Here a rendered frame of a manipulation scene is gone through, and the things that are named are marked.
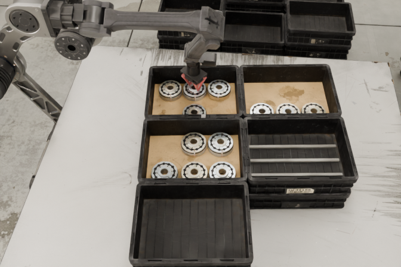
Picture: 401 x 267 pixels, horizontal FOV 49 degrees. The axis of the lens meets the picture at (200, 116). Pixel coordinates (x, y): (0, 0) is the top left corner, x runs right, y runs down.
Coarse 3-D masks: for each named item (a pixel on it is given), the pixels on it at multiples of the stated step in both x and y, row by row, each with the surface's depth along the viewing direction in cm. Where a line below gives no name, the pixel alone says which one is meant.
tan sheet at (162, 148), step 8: (152, 136) 185; (160, 136) 185; (168, 136) 185; (176, 136) 185; (208, 136) 185; (232, 136) 185; (152, 144) 183; (160, 144) 183; (168, 144) 183; (176, 144) 183; (152, 152) 180; (160, 152) 180; (168, 152) 180; (176, 152) 180; (208, 152) 180; (232, 152) 180; (152, 160) 178; (160, 160) 178; (168, 160) 178; (176, 160) 178; (184, 160) 178; (192, 160) 177; (200, 160) 177; (208, 160) 177; (216, 160) 177; (224, 160) 177; (232, 160) 177; (152, 168) 175; (208, 168) 175; (208, 176) 172
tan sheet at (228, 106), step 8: (232, 88) 202; (208, 96) 199; (232, 96) 199; (160, 104) 197; (168, 104) 197; (176, 104) 197; (184, 104) 196; (200, 104) 196; (208, 104) 196; (216, 104) 196; (224, 104) 196; (232, 104) 196; (152, 112) 194; (160, 112) 194; (168, 112) 194; (176, 112) 194; (208, 112) 193; (216, 112) 193; (224, 112) 193; (232, 112) 193
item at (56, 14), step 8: (48, 0) 134; (56, 0) 139; (48, 8) 134; (56, 8) 134; (64, 8) 135; (72, 8) 135; (48, 16) 134; (56, 16) 135; (64, 16) 135; (48, 24) 136; (56, 24) 136; (64, 24) 137; (72, 24) 137; (56, 32) 142
